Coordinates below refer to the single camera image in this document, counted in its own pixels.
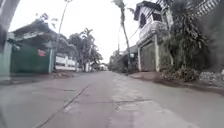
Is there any group of trees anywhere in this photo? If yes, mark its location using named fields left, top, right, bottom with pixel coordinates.
left=56, top=27, right=104, bottom=73

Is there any large dark tree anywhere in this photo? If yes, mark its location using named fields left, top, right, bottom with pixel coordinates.
left=159, top=0, right=215, bottom=82

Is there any leaning palm tree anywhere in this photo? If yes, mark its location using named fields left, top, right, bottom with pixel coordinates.
left=112, top=0, right=133, bottom=75

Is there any green metal gate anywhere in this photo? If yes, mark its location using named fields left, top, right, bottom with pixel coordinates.
left=9, top=41, right=55, bottom=75

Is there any leaning pole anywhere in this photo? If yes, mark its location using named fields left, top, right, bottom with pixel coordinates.
left=54, top=0, right=73, bottom=52

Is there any white two-storey house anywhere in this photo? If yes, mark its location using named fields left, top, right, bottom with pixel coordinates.
left=133, top=0, right=175, bottom=73

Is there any grey concrete road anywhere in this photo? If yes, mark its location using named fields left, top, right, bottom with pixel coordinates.
left=0, top=70, right=224, bottom=128

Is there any building with dark roof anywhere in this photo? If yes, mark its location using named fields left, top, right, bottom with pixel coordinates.
left=10, top=19, right=60, bottom=48

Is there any white fence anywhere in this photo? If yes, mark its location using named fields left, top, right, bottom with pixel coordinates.
left=54, top=53, right=79, bottom=72

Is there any roadside verge with leaves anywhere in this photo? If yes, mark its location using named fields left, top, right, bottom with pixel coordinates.
left=128, top=70, right=224, bottom=95

